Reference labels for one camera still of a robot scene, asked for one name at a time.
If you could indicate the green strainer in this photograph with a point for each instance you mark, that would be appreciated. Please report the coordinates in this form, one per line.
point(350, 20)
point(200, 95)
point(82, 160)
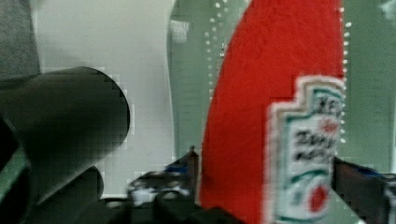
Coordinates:
point(200, 32)

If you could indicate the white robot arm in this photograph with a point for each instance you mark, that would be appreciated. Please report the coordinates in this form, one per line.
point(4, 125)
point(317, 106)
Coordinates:
point(55, 126)

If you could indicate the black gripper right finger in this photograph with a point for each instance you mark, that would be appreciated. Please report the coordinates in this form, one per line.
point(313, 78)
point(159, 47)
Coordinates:
point(370, 194)

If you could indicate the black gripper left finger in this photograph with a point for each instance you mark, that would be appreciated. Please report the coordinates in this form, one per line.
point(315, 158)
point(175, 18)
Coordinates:
point(168, 196)

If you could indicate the red plush ketchup bottle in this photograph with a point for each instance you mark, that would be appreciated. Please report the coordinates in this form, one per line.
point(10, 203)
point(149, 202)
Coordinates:
point(273, 125)

